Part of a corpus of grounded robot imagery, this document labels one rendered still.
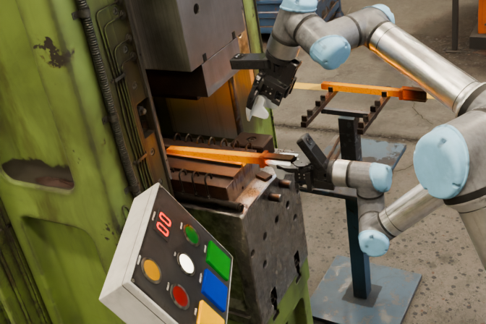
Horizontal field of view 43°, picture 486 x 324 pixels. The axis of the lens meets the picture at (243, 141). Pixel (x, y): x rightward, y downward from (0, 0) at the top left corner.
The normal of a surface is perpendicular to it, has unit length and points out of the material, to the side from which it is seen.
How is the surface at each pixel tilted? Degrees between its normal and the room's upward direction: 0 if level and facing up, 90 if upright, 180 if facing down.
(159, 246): 60
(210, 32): 90
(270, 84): 90
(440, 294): 0
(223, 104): 90
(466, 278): 0
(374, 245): 90
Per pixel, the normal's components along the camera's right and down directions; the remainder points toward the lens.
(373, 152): -0.15, -0.87
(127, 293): -0.04, 0.49
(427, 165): -0.88, 0.25
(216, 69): 0.87, 0.11
